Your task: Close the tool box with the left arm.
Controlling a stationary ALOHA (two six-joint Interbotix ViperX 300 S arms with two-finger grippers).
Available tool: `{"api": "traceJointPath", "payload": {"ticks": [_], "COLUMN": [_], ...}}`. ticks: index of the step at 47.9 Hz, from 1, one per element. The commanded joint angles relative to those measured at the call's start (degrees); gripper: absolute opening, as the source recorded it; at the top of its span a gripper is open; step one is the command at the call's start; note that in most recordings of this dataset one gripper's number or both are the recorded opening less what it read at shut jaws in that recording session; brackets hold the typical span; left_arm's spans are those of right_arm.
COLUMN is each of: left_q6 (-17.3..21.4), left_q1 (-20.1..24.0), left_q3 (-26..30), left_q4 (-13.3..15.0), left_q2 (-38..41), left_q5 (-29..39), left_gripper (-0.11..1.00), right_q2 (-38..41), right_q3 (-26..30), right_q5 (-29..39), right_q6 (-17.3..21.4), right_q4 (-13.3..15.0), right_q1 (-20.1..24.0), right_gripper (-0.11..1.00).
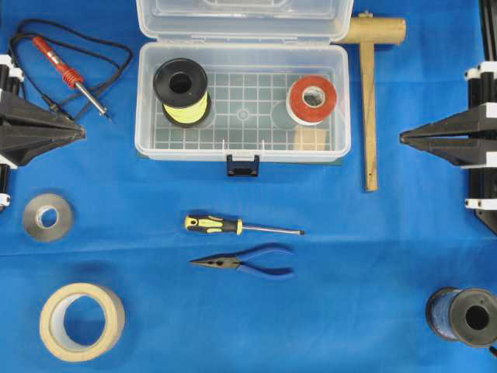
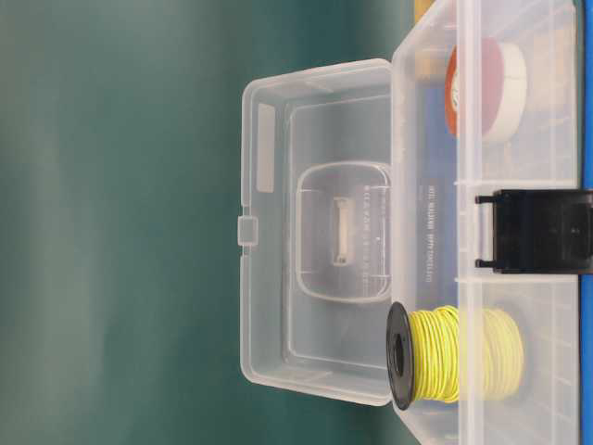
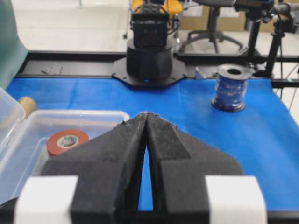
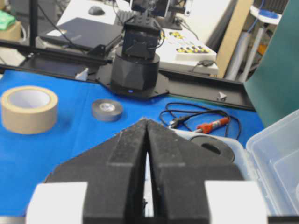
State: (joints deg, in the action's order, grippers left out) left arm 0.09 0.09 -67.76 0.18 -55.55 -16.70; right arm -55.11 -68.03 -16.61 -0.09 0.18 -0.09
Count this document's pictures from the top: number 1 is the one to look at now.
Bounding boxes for black spool yellow wire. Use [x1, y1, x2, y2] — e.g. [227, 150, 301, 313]
[152, 58, 213, 127]

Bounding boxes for clear plastic tool box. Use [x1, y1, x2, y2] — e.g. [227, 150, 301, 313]
[134, 1, 353, 176]

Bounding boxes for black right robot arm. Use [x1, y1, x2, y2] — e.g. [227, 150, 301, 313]
[399, 1, 496, 218]

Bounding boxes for red soldering iron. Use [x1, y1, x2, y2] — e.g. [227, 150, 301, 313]
[9, 18, 134, 120]

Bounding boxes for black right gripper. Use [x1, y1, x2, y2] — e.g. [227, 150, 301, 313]
[399, 61, 496, 210]

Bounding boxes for small wooden block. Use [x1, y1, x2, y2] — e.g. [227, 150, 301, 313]
[294, 127, 328, 152]

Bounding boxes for wooden mallet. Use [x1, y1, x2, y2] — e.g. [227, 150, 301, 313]
[339, 11, 407, 192]

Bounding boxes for black spool blue wire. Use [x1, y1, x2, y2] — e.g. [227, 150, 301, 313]
[425, 286, 497, 348]

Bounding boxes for beige masking tape roll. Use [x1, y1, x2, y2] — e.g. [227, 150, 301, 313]
[39, 283, 126, 363]

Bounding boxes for yellow black screwdriver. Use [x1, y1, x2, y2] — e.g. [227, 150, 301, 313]
[184, 215, 305, 235]

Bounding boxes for red tape roll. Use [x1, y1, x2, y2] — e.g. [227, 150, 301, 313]
[286, 75, 337, 126]

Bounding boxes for blue table cloth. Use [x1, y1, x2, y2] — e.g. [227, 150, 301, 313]
[1, 1, 496, 372]

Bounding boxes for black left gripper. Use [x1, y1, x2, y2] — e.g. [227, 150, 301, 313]
[0, 54, 87, 213]

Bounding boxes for blue needle nose pliers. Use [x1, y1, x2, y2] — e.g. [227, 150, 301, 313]
[189, 243, 294, 281]

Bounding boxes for grey tape roll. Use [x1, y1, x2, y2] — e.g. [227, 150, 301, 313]
[23, 193, 75, 243]

